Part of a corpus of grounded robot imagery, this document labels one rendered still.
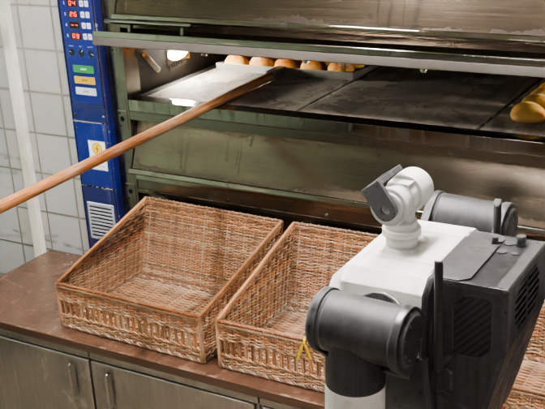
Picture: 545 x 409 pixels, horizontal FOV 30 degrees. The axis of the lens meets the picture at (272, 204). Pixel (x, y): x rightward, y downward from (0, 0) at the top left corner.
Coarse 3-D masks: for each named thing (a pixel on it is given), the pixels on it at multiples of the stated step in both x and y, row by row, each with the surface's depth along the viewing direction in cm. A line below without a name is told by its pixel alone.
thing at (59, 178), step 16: (256, 80) 341; (224, 96) 324; (192, 112) 309; (160, 128) 295; (128, 144) 283; (96, 160) 272; (64, 176) 261; (16, 192) 249; (32, 192) 252; (0, 208) 242
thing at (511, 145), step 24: (144, 96) 341; (240, 120) 317; (264, 120) 313; (288, 120) 308; (312, 120) 304; (336, 120) 301; (360, 120) 299; (384, 120) 298; (456, 144) 283; (480, 144) 279; (504, 144) 275; (528, 144) 272
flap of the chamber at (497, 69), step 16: (144, 48) 308; (160, 48) 305; (176, 48) 302; (192, 48) 299; (208, 48) 296; (224, 48) 294; (240, 48) 291; (256, 48) 288; (368, 64) 272; (384, 64) 269; (400, 64) 267; (416, 64) 265; (432, 64) 262; (448, 64) 260; (464, 64) 258; (480, 64) 256; (496, 64) 254
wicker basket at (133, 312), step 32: (128, 224) 338; (160, 224) 342; (192, 224) 335; (224, 224) 329; (256, 224) 322; (128, 256) 341; (160, 256) 343; (192, 256) 336; (224, 256) 329; (256, 256) 307; (64, 288) 311; (128, 288) 339; (160, 288) 337; (192, 288) 336; (224, 288) 294; (64, 320) 316; (96, 320) 319; (128, 320) 301; (160, 320) 294; (192, 320) 287; (192, 352) 291
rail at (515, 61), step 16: (96, 32) 317; (112, 32) 314; (128, 32) 311; (272, 48) 286; (288, 48) 283; (304, 48) 280; (320, 48) 278; (336, 48) 276; (352, 48) 273; (368, 48) 271; (512, 64) 252; (528, 64) 250; (544, 64) 248
